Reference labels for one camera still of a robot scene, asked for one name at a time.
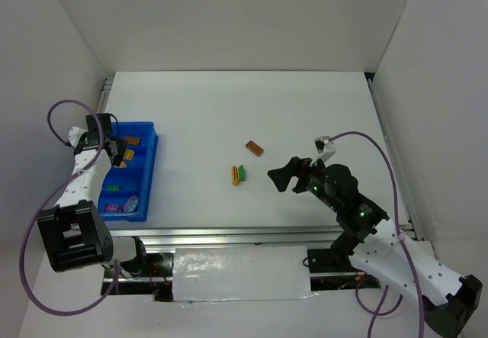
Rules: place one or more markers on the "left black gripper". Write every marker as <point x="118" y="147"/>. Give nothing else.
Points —
<point x="113" y="149"/>

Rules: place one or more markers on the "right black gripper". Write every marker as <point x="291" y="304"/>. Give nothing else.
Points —
<point x="300" y="175"/>

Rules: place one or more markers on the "brown lego plate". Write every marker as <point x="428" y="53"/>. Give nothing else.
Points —
<point x="133" y="141"/>
<point x="254" y="148"/>

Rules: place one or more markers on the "yellow oval lego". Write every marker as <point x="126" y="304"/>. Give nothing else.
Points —
<point x="129" y="154"/>

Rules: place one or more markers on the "green lego plate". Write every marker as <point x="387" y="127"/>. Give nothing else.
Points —
<point x="242" y="173"/>

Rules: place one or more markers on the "yellow striped lego brick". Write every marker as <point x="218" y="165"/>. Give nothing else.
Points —
<point x="235" y="175"/>

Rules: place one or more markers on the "purple printed lego brick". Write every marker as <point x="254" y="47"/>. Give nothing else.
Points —
<point x="112" y="208"/>

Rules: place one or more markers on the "purple oval lego with print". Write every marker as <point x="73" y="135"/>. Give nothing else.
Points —
<point x="131" y="204"/>

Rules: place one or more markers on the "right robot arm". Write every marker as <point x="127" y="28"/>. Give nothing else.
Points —
<point x="371" y="243"/>

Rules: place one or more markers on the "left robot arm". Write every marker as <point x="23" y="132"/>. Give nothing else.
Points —
<point x="73" y="231"/>

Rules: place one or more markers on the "blue compartment bin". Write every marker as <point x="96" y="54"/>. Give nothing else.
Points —
<point x="137" y="178"/>

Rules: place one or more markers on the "white foil panel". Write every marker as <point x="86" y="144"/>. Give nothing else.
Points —
<point x="240" y="274"/>

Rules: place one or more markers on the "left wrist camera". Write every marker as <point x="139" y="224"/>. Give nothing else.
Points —
<point x="74" y="136"/>

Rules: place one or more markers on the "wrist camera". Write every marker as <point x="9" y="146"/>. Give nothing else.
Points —
<point x="74" y="136"/>
<point x="325" y="150"/>

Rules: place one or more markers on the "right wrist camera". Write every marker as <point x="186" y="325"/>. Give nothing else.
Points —
<point x="325" y="150"/>

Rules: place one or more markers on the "aluminium frame rail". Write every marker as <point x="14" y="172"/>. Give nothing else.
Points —
<point x="159" y="240"/>

